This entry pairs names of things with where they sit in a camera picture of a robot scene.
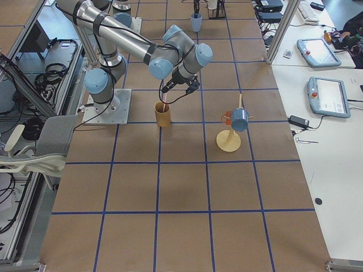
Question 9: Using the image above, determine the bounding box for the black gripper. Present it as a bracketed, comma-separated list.
[193, 0, 200, 18]
[161, 68, 196, 94]

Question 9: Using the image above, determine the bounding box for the pink chopstick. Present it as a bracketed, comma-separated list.
[162, 93, 167, 113]

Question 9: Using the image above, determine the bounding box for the light blue plastic cup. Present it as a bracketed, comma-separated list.
[191, 14, 202, 32]

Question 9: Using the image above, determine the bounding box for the bamboo chopstick holder cup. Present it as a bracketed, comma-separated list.
[154, 101, 171, 128]

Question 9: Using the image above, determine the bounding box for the white mug near rack end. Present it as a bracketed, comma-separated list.
[206, 0, 218, 10]

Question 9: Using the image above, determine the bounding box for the orange red mug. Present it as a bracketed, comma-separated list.
[221, 111, 231, 126]

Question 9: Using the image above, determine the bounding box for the blue mug on tree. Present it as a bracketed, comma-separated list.
[230, 108, 248, 132]

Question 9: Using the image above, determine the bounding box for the wooden mug tree stand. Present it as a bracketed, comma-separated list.
[216, 93, 252, 152]

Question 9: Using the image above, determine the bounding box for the far teach pendant tablet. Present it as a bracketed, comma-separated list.
[297, 39, 341, 67]

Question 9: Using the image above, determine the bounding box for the teach pendant tablet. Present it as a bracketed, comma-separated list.
[307, 76, 351, 118]
[297, 39, 341, 67]

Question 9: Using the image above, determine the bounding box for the black power adapter brick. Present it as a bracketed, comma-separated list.
[288, 115, 310, 129]

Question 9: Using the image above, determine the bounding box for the grey office chair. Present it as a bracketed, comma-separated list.
[1, 115, 77, 190]

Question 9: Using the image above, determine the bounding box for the near teach pendant tablet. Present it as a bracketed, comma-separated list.
[307, 76, 351, 118]

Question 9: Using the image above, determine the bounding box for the black wire mug rack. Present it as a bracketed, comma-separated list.
[208, 0, 226, 19]

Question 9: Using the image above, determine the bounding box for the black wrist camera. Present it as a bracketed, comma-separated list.
[185, 75, 200, 95]

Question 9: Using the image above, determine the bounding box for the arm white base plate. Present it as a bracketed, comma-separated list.
[82, 88, 132, 125]
[114, 12, 142, 34]

